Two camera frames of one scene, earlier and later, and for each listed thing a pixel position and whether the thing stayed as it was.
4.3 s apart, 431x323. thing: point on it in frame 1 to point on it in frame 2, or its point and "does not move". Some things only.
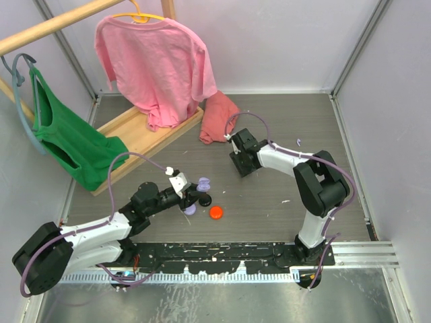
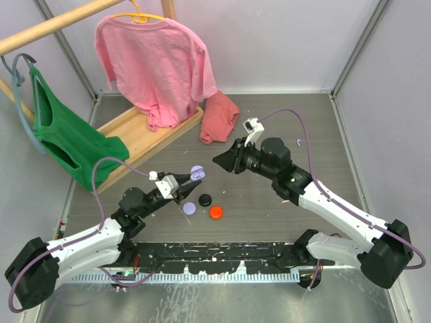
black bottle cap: [205, 200] does not move
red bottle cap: [215, 212] does not move
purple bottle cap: [204, 184] to [197, 172]
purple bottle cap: [190, 210] does not move
